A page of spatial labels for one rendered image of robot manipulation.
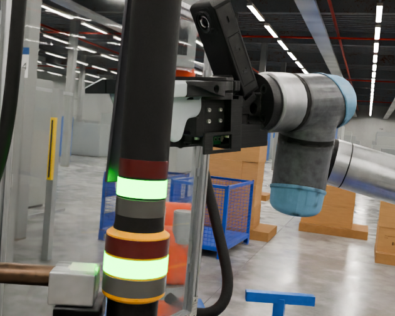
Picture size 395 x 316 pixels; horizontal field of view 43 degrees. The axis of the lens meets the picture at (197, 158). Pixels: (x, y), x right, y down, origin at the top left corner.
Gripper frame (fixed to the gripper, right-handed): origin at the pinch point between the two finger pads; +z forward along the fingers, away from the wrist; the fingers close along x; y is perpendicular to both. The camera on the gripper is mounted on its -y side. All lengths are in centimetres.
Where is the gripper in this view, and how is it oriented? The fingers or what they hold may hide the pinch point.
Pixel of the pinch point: (114, 84)
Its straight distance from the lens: 50.4
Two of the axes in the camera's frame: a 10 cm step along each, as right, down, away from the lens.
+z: -7.9, 0.8, -6.1
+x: -6.1, -1.3, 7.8
